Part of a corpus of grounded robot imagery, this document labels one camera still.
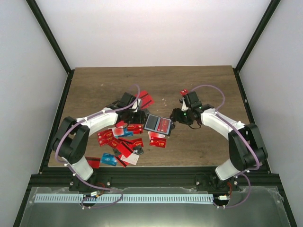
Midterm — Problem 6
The black frame post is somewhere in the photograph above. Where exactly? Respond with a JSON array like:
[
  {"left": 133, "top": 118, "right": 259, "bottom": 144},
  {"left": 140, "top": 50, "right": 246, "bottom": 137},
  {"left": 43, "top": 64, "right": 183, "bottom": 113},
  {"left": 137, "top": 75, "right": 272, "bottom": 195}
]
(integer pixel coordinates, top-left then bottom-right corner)
[
  {"left": 25, "top": 0, "right": 72, "bottom": 74},
  {"left": 233, "top": 0, "right": 282, "bottom": 71}
]

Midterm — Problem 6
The black card carried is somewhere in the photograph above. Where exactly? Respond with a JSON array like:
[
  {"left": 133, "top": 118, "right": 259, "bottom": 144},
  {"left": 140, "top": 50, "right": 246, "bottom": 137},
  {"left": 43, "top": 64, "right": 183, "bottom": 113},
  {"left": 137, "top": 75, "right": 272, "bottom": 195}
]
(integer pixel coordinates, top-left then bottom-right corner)
[{"left": 144, "top": 114, "right": 158, "bottom": 131}]

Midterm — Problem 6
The red striped card top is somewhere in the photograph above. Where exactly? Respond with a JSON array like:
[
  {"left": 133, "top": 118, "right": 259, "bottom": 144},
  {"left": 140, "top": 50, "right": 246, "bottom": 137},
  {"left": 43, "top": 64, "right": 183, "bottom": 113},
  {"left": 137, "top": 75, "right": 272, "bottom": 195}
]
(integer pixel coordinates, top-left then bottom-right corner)
[{"left": 139, "top": 90, "right": 151, "bottom": 100}]

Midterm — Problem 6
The blue card front left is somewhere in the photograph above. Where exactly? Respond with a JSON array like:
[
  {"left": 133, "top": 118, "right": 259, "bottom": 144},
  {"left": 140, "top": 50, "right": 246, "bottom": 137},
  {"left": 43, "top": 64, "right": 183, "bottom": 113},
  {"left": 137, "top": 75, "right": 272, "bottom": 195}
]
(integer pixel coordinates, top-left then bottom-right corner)
[{"left": 101, "top": 153, "right": 117, "bottom": 166}]

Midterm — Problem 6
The red VIP card centre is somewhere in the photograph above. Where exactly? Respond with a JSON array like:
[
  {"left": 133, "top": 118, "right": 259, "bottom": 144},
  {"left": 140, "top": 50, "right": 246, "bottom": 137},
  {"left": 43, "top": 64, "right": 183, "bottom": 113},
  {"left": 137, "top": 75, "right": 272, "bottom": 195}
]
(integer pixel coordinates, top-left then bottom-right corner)
[{"left": 150, "top": 137, "right": 167, "bottom": 148}]

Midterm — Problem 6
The light blue slotted cable duct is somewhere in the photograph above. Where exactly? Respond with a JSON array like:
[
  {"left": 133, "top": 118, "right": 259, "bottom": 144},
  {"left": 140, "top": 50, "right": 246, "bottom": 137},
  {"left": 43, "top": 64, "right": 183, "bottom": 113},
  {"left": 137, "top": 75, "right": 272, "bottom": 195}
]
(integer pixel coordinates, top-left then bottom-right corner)
[{"left": 34, "top": 193, "right": 214, "bottom": 204}]

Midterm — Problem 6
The black card holder wallet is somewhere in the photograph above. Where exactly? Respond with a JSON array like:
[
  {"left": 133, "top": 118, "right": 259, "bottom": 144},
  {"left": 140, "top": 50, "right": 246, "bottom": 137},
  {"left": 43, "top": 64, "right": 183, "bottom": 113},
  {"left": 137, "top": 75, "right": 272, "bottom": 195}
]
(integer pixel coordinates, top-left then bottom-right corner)
[{"left": 143, "top": 114, "right": 175, "bottom": 136}]

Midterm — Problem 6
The black front frame rail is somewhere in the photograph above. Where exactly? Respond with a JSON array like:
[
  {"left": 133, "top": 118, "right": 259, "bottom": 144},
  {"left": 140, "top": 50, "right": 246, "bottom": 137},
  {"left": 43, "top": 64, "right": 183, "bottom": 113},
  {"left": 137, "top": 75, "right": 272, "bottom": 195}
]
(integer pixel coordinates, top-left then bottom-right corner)
[{"left": 27, "top": 166, "right": 283, "bottom": 192}]

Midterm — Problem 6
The black frame post right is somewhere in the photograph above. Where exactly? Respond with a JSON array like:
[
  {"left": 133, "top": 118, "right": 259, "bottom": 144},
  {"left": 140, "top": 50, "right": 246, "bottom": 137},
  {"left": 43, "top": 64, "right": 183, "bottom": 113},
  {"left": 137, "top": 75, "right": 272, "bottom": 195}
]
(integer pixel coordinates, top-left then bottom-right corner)
[{"left": 233, "top": 0, "right": 282, "bottom": 71}]

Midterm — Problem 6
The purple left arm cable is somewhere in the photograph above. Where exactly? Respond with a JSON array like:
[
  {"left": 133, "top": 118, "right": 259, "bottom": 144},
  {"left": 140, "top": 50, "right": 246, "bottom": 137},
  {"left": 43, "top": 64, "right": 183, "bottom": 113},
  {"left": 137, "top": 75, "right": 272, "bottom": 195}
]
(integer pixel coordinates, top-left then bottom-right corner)
[{"left": 54, "top": 84, "right": 141, "bottom": 210}]

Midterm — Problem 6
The red VIP card front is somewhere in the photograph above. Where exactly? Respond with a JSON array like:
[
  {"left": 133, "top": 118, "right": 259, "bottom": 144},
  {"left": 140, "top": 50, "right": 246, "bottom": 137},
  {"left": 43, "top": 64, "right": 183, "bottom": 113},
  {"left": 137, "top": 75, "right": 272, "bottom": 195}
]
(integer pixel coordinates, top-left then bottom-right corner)
[{"left": 157, "top": 118, "right": 170, "bottom": 133}]

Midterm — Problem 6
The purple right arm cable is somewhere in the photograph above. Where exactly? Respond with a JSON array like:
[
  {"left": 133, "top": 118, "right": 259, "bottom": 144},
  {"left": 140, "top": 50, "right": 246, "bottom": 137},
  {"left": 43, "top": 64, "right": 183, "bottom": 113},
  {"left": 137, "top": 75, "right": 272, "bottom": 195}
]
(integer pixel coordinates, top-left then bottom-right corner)
[{"left": 189, "top": 84, "right": 261, "bottom": 209}]

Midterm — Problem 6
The white red circle card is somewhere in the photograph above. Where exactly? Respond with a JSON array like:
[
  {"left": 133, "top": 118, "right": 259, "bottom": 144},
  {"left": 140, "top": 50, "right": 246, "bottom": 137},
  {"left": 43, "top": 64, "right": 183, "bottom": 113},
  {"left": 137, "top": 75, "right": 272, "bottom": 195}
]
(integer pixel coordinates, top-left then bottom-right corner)
[{"left": 111, "top": 127, "right": 124, "bottom": 137}]

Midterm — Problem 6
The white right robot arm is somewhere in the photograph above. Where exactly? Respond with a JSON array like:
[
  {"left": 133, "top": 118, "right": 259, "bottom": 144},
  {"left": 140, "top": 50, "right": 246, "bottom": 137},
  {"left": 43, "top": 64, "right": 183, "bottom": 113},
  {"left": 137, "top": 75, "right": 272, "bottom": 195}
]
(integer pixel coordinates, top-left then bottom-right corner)
[{"left": 170, "top": 89, "right": 268, "bottom": 191}]

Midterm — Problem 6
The lone red VIP card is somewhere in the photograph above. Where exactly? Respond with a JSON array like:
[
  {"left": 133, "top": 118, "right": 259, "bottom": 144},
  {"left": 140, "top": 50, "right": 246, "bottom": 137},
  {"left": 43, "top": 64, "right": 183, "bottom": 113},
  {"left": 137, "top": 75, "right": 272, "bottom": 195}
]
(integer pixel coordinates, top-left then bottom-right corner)
[{"left": 180, "top": 89, "right": 188, "bottom": 96}]

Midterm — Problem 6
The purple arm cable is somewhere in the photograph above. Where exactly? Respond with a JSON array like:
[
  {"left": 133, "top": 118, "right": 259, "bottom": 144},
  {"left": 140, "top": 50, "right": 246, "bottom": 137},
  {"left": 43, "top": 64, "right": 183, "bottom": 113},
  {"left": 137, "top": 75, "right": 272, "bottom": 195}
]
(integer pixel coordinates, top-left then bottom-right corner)
[
  {"left": 189, "top": 84, "right": 261, "bottom": 209},
  {"left": 54, "top": 84, "right": 141, "bottom": 210}
]

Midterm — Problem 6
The red striped card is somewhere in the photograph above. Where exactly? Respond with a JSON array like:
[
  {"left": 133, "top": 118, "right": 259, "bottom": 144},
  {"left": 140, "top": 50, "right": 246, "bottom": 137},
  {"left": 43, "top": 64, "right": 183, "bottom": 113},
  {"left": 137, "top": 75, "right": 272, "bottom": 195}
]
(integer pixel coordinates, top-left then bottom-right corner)
[
  {"left": 141, "top": 95, "right": 154, "bottom": 109},
  {"left": 139, "top": 90, "right": 151, "bottom": 100}
]

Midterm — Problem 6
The red VIP card left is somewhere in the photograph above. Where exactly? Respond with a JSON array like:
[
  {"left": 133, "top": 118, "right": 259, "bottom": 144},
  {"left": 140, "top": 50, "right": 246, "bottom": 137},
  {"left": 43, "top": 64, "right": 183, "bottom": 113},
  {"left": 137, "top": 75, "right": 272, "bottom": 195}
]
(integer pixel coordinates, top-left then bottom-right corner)
[{"left": 97, "top": 129, "right": 114, "bottom": 141}]

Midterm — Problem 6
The red card front left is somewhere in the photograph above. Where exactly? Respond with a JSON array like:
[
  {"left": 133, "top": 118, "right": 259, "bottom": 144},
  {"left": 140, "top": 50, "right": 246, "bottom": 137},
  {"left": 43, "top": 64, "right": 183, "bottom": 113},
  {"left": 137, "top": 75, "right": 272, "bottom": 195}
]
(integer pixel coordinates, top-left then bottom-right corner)
[{"left": 86, "top": 157, "right": 101, "bottom": 169}]

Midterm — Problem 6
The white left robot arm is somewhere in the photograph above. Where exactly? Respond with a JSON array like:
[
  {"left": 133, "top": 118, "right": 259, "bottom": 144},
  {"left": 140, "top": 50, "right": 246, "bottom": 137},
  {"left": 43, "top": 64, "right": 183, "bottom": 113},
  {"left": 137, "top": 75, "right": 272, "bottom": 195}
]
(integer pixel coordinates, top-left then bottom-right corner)
[{"left": 51, "top": 92, "right": 142, "bottom": 191}]

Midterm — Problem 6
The white card front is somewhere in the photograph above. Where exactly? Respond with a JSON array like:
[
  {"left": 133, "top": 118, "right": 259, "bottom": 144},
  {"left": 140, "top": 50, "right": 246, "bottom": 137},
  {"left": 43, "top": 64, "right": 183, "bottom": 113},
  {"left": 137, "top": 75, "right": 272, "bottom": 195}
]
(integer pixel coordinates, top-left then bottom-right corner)
[{"left": 120, "top": 154, "right": 140, "bottom": 165}]

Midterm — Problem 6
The black frame post left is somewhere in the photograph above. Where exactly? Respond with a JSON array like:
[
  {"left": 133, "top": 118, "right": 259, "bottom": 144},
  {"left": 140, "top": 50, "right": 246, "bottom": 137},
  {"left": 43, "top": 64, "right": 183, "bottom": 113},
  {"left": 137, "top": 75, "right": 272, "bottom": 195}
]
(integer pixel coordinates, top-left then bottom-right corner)
[{"left": 25, "top": 0, "right": 72, "bottom": 74}]

